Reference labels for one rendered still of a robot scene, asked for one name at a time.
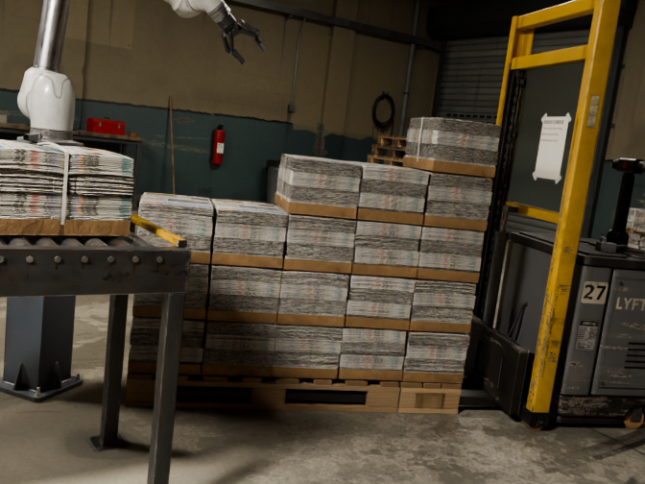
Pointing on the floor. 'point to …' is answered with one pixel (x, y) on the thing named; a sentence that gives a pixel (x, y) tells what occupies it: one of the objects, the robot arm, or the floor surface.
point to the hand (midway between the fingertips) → (252, 54)
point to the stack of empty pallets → (389, 151)
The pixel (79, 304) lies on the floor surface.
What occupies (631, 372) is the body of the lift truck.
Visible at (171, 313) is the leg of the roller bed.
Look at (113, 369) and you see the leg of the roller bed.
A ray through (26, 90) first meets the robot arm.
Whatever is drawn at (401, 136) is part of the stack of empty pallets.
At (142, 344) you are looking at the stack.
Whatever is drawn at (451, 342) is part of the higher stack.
